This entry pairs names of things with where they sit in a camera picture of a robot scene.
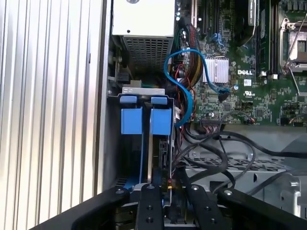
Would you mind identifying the CPU socket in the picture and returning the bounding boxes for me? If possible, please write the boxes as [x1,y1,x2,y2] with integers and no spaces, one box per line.
[279,17,307,73]

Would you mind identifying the blue flat disk wire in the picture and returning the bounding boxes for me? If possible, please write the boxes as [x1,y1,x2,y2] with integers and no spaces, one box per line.
[165,48,231,127]

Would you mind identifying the hard disk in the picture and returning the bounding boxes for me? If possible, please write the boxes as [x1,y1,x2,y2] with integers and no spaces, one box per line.
[119,107,175,193]

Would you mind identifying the multicoloured power wire bundle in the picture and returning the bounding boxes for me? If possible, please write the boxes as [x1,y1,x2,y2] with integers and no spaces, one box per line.
[174,16,205,126]

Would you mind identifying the black plastic shroud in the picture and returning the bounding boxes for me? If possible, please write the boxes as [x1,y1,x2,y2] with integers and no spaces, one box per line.
[233,0,258,50]

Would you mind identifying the locking lever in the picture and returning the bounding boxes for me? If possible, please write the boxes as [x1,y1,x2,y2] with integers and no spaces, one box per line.
[287,61,307,96]

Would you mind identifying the thick black cable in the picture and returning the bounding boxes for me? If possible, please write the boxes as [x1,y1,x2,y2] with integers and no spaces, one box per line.
[214,130,307,159]

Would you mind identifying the black RAM slot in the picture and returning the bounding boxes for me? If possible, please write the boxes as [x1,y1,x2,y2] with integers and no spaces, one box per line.
[269,0,276,80]
[274,0,281,80]

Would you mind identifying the thin black cable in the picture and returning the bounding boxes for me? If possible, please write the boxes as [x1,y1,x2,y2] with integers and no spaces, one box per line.
[246,167,307,195]

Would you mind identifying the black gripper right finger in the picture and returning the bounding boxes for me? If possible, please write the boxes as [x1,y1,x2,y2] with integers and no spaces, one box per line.
[186,184,307,230]

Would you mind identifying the grey metal PC case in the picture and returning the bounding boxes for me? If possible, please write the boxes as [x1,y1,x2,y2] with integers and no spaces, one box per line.
[94,0,307,230]

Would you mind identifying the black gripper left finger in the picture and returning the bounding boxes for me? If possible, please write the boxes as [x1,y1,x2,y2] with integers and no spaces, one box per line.
[29,183,165,230]

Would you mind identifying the silver power supply box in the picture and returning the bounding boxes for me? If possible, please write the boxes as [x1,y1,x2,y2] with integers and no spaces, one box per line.
[112,0,176,74]

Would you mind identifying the looped black cable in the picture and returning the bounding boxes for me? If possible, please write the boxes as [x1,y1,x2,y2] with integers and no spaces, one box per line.
[177,140,237,191]

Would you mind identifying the black expansion slot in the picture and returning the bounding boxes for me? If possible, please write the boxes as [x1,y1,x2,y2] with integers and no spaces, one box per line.
[201,0,210,35]

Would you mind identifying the metal disk bay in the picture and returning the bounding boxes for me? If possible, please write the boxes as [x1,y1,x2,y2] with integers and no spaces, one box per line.
[107,86,176,194]

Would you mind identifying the blue disk carrier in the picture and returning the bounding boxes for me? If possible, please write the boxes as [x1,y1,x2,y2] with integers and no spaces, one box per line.
[119,95,168,105]

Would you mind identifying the black disk power wire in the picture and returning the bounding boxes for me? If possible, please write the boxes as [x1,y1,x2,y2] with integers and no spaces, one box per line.
[167,162,193,216]

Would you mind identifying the white expansion slot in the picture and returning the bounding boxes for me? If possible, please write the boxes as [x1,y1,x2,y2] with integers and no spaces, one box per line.
[191,0,200,28]

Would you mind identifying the silver finned chipset heatsink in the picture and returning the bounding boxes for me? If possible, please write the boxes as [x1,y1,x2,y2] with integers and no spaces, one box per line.
[202,57,230,84]

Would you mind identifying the black flat board connector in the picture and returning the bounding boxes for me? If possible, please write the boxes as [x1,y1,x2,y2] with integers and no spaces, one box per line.
[200,118,223,132]

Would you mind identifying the green Dell motherboard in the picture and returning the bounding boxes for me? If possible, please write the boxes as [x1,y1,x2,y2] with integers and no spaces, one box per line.
[172,0,307,127]

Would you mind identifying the green RAM stick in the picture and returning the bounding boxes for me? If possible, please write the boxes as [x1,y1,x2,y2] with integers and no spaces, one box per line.
[256,6,269,78]

